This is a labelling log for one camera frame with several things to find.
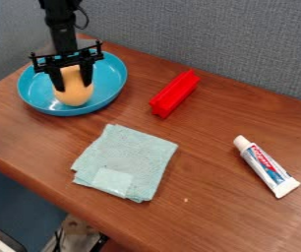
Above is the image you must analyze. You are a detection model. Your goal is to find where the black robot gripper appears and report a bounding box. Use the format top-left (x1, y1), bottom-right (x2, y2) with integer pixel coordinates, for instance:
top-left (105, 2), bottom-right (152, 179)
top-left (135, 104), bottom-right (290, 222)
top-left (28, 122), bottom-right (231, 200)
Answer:
top-left (30, 25), bottom-right (104, 92)

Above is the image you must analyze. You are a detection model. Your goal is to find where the yellow egg-shaped ball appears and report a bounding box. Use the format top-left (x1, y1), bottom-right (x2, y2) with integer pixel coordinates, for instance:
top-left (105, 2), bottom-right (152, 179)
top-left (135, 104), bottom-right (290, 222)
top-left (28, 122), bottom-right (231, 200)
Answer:
top-left (53, 65), bottom-right (95, 106)

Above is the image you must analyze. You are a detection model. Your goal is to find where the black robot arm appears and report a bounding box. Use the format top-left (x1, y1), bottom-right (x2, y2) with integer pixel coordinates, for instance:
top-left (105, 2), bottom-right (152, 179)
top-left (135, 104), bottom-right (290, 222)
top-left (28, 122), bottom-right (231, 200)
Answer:
top-left (29, 0), bottom-right (104, 93)

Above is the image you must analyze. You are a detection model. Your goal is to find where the blue plastic plate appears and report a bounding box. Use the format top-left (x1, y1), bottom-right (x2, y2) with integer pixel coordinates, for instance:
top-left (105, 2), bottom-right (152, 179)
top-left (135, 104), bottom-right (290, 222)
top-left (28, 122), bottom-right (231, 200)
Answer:
top-left (17, 51), bottom-right (127, 117)

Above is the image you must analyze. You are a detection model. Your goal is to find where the red plastic block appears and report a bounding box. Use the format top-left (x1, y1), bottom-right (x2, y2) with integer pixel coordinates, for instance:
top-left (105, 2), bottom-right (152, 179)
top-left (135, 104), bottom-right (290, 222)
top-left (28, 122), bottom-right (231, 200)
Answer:
top-left (149, 70), bottom-right (200, 118)

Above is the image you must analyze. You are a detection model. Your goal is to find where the light green folded cloth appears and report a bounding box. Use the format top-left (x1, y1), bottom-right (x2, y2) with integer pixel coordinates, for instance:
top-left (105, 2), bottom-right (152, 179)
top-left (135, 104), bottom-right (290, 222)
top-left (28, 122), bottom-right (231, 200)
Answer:
top-left (70, 124), bottom-right (179, 203)

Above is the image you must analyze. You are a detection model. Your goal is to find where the grey object under table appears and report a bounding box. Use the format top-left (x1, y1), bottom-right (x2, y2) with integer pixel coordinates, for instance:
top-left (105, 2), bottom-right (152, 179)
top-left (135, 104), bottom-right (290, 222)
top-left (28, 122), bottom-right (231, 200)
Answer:
top-left (41, 215), bottom-right (109, 252)

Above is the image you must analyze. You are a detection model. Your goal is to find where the white toothpaste tube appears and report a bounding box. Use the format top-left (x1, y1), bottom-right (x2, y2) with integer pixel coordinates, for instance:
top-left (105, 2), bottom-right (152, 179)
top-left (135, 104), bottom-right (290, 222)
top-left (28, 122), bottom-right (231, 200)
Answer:
top-left (234, 135), bottom-right (301, 199)

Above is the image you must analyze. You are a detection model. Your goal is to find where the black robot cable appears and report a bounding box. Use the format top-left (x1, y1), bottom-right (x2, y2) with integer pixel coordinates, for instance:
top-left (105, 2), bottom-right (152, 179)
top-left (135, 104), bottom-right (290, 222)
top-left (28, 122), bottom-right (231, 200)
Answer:
top-left (72, 0), bottom-right (89, 30)

